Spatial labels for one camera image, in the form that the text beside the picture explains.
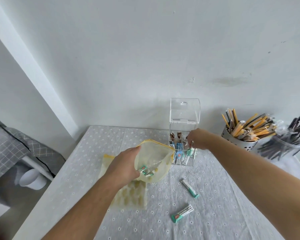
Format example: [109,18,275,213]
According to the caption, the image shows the person's left hand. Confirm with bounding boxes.
[104,146,142,190]

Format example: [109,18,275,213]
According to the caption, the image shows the person's right hand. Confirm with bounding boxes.
[187,128,212,150]

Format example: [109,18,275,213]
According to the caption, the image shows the yellow mesh zip bag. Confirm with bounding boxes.
[134,139,176,184]

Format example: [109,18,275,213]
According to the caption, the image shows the person's left forearm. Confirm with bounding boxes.
[41,175,127,240]

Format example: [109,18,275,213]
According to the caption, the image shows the person's right forearm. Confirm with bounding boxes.
[207,133,300,240]

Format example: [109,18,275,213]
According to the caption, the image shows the green white sachets in bag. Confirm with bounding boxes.
[138,165,155,178]

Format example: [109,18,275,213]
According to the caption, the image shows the clear acrylic box with lid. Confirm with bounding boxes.
[168,98,201,167]

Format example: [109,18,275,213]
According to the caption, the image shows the perforated metal holder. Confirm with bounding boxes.
[220,123,259,150]

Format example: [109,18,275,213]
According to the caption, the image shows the flat yellow mesh pouch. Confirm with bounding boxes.
[98,154,148,210]

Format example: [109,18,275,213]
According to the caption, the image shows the bundle of yellow wrapped sticks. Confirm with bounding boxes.
[221,108,278,143]

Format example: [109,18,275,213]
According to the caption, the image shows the grey dotted tablecloth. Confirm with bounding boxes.
[12,125,300,240]

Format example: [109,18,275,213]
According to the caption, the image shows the clear plastic container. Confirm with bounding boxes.
[254,133,300,162]

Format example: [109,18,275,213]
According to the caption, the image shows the bundle of dark wrapped sticks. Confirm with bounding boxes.
[257,116,300,160]

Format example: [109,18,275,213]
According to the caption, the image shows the white cup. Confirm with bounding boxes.
[19,168,47,190]

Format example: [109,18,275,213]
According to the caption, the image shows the grey plaid bedding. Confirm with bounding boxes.
[0,119,66,186]

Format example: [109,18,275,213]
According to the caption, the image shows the white bed frame rail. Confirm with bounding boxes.
[21,156,56,181]

